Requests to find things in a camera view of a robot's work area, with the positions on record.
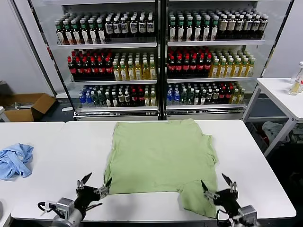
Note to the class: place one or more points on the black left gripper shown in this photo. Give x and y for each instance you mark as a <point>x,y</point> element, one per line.
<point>88,196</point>

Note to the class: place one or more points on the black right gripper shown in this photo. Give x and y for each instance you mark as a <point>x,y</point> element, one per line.
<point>225,198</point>

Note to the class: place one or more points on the light green polo shirt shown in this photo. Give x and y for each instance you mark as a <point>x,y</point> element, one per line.
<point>161,153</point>

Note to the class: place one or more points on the white glass-door drinks cabinet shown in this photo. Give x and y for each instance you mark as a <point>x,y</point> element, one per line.
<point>106,116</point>
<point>203,115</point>

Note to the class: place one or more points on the white crumpled garment pile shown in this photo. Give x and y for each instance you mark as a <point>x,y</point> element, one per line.
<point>274,130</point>

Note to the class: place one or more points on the white paper scrap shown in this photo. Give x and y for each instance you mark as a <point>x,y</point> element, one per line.
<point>67,109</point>

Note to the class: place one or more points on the crumpled light blue shirt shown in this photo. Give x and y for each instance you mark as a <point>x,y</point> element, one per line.
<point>14,163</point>

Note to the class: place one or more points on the white cabinet shelf board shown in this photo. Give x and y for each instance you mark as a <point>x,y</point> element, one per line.
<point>213,43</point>
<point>208,79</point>
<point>106,45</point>
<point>118,108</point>
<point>203,106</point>
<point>113,82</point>

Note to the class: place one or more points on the small clear water bottle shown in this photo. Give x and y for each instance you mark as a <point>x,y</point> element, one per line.
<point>95,99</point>
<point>190,97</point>
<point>183,97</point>
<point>101,99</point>

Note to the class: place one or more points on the small blue water bottle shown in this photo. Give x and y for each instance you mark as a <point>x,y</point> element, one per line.
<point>176,98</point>
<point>88,99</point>
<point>82,99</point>
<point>169,98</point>

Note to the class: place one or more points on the small white-label tea bottle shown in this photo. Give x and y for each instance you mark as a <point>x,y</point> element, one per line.
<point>114,99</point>
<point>108,99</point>
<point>203,97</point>
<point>196,98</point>

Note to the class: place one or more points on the small dark-label tea bottle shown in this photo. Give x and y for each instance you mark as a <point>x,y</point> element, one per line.
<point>209,95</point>
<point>127,97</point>
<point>216,94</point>
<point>121,97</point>

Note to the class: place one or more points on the grey rounded object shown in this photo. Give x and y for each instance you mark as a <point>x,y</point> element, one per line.
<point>1,210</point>

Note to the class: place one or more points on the small yellow tea bottle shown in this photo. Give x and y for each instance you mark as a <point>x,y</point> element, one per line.
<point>153,99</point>
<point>235,96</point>
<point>241,96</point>
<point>147,99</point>

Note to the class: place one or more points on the small red-capped cola bottle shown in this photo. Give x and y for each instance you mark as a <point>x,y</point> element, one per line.
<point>229,94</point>
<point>134,97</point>
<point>141,97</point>
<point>222,94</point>

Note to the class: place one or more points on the open brown cardboard box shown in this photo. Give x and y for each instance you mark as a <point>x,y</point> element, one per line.
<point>21,116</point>

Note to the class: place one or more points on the silver metal rods bundle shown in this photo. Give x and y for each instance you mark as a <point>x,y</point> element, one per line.
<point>22,105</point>

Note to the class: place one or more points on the small white side table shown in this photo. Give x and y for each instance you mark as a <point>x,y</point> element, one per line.
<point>277,92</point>

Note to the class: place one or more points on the white stool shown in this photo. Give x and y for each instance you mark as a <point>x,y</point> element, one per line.
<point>3,116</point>

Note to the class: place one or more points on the glass jar yellowish contents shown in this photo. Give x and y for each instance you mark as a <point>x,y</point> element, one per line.
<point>295,88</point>

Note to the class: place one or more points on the dark blurry bag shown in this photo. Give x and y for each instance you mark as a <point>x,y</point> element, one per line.
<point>6,91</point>

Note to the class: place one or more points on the clear bottle white cap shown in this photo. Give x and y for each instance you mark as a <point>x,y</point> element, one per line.
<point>301,67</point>

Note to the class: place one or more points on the green-capped white-label tea bottle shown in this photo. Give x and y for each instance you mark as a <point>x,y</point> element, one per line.
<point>181,29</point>
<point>214,29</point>
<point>101,31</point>
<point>206,29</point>
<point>198,29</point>
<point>172,29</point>
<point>93,32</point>
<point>60,33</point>
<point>189,29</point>
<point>76,32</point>
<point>68,32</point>
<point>84,32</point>

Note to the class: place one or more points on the white-capped dark-label tea bottle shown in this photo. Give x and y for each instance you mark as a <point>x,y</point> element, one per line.
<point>247,27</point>
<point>142,27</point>
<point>263,27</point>
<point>239,27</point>
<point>117,28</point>
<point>133,27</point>
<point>255,27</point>
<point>150,27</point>
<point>125,28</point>
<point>109,28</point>

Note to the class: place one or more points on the white-capped beige-label tea bottle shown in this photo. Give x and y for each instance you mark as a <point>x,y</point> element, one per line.
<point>222,28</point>
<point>231,27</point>

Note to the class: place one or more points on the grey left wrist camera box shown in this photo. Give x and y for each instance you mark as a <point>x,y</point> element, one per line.
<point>65,205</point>

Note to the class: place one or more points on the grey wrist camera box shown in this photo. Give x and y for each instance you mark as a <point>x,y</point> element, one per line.
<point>65,205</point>
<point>248,212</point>

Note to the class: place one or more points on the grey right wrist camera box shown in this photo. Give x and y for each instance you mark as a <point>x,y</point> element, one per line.
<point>248,212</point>

